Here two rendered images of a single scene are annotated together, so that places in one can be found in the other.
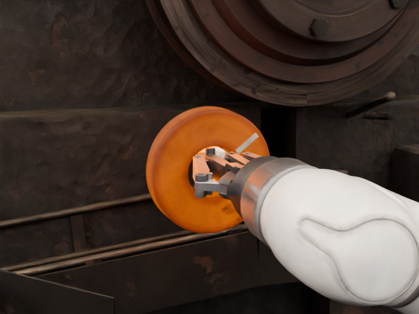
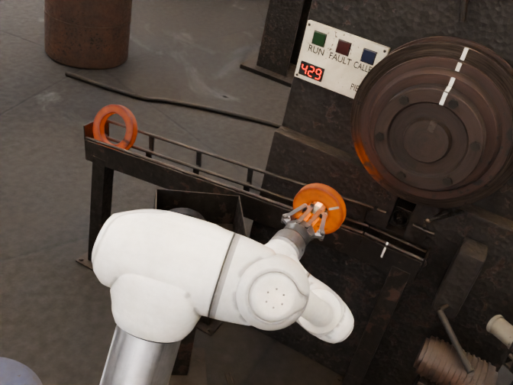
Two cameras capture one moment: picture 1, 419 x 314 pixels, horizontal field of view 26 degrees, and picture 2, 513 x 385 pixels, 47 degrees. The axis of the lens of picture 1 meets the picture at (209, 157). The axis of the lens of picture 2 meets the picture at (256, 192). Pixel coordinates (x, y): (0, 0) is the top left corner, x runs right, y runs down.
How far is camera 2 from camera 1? 106 cm
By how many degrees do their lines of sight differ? 43
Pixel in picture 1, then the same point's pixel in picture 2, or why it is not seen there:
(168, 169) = (299, 201)
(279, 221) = not seen: hidden behind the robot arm
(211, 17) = (367, 144)
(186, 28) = (358, 143)
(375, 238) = not seen: hidden behind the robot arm
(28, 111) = (308, 137)
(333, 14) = (412, 172)
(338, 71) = (422, 194)
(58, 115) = (311, 147)
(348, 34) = (416, 184)
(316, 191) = not seen: hidden behind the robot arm
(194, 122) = (314, 190)
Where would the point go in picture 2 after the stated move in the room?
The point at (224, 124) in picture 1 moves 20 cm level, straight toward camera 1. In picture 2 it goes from (326, 197) to (275, 217)
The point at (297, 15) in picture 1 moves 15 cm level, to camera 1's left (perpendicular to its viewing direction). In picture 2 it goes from (393, 166) to (351, 140)
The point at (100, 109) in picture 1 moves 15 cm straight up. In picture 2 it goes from (333, 150) to (346, 109)
